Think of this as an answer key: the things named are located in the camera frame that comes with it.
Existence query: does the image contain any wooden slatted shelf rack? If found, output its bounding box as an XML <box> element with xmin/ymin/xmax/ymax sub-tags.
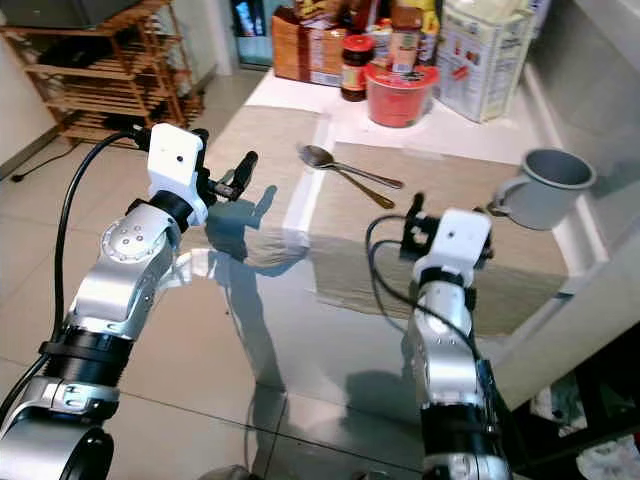
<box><xmin>1</xmin><ymin>0</ymin><xmax>203</xmax><ymax>148</ymax></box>

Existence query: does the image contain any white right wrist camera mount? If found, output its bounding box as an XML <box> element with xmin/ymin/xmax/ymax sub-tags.
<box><xmin>410</xmin><ymin>208</ymin><xmax>494</xmax><ymax>286</ymax></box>

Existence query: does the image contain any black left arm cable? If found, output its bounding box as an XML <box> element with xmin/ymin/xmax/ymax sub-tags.
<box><xmin>0</xmin><ymin>127</ymin><xmax>153</xmax><ymax>426</ymax></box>

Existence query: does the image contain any grey mug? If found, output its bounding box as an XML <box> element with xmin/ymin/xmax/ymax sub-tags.
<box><xmin>491</xmin><ymin>147</ymin><xmax>600</xmax><ymax>232</ymax></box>

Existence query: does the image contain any narrow woven beige placemat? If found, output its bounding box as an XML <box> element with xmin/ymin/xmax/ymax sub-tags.
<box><xmin>206</xmin><ymin>104</ymin><xmax>329</xmax><ymax>253</ymax></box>

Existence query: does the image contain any black appliance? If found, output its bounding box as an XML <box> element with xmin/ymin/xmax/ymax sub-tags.
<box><xmin>0</xmin><ymin>0</ymin><xmax>153</xmax><ymax>30</ymax></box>

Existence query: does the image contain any brass handled utensil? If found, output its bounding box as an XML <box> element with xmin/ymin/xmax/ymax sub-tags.
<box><xmin>334</xmin><ymin>164</ymin><xmax>397</xmax><ymax>211</ymax></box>

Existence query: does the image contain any silver metal spoon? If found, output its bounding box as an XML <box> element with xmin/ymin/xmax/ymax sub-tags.
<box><xmin>297</xmin><ymin>144</ymin><xmax>406</xmax><ymax>191</ymax></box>

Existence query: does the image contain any short orange food box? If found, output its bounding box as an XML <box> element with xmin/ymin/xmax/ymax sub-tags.
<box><xmin>305</xmin><ymin>27</ymin><xmax>347</xmax><ymax>89</ymax></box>

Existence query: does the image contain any dark jar with red lid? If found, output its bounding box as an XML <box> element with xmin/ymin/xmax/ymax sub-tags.
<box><xmin>339</xmin><ymin>34</ymin><xmax>377</xmax><ymax>104</ymax></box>

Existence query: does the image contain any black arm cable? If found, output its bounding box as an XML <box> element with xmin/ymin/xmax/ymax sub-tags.
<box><xmin>365</xmin><ymin>212</ymin><xmax>486</xmax><ymax>363</ymax></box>
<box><xmin>0</xmin><ymin>127</ymin><xmax>153</xmax><ymax>426</ymax></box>

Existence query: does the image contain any black floor power cable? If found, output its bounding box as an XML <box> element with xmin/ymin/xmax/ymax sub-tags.
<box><xmin>9</xmin><ymin>128</ymin><xmax>66</xmax><ymax>184</ymax></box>

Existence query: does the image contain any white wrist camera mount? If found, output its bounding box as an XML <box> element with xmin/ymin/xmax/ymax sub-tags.
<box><xmin>146</xmin><ymin>123</ymin><xmax>212</xmax><ymax>224</ymax></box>
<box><xmin>410</xmin><ymin>208</ymin><xmax>494</xmax><ymax>286</ymax></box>

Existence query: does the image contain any red instant noodle bowl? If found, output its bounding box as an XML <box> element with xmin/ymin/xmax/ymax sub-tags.
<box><xmin>363</xmin><ymin>61</ymin><xmax>442</xmax><ymax>129</ymax></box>

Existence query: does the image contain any white printed carton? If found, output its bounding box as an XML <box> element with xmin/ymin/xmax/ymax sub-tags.
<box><xmin>434</xmin><ymin>0</ymin><xmax>538</xmax><ymax>124</ymax></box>

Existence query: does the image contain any wide woven beige placemat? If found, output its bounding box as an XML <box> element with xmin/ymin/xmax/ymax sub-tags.
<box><xmin>304</xmin><ymin>141</ymin><xmax>573</xmax><ymax>339</ymax></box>

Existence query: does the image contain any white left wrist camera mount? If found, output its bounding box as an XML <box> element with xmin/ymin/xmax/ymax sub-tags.
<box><xmin>146</xmin><ymin>123</ymin><xmax>212</xmax><ymax>224</ymax></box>

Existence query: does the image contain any brown sauce bottle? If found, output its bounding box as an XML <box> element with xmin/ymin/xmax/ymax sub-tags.
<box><xmin>389</xmin><ymin>4</ymin><xmax>427</xmax><ymax>74</ymax></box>

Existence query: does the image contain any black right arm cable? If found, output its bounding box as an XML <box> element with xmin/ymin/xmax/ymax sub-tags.
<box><xmin>365</xmin><ymin>212</ymin><xmax>486</xmax><ymax>363</ymax></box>

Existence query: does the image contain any tall orange food box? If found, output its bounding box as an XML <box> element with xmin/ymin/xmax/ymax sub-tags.
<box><xmin>269</xmin><ymin>7</ymin><xmax>312</xmax><ymax>84</ymax></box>

